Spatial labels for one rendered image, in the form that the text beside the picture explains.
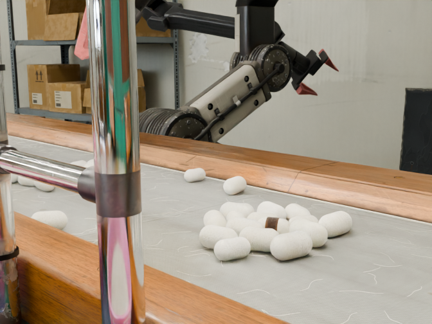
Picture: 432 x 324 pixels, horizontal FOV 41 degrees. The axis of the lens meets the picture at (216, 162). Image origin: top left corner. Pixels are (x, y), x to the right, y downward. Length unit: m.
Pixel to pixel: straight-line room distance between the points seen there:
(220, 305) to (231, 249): 0.14
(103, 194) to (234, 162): 0.51
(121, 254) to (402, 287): 0.23
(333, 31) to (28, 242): 2.47
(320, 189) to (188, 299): 0.36
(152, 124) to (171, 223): 0.59
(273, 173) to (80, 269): 0.38
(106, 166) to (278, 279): 0.21
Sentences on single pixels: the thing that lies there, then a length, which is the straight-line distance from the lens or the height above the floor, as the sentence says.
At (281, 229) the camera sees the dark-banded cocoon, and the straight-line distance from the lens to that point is 0.53.
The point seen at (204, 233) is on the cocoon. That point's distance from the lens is 0.51.
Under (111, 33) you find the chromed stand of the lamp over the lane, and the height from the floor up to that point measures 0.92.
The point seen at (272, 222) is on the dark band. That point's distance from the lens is 0.53.
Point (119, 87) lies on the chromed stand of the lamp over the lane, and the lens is 0.28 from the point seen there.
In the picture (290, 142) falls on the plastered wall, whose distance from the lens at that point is 3.00.
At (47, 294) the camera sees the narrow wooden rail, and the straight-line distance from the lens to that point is 0.43.
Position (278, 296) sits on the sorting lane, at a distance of 0.42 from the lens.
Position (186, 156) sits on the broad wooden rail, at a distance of 0.85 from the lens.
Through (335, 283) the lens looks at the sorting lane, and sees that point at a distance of 0.45.
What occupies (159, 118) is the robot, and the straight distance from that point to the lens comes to 1.17.
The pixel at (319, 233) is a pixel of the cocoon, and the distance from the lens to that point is 0.51.
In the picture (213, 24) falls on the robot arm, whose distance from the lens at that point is 1.78.
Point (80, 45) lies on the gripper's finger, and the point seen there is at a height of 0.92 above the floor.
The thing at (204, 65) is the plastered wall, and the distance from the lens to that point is 3.33.
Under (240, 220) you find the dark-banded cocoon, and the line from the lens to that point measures 0.53.
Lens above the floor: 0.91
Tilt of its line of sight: 11 degrees down
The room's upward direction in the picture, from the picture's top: 1 degrees counter-clockwise
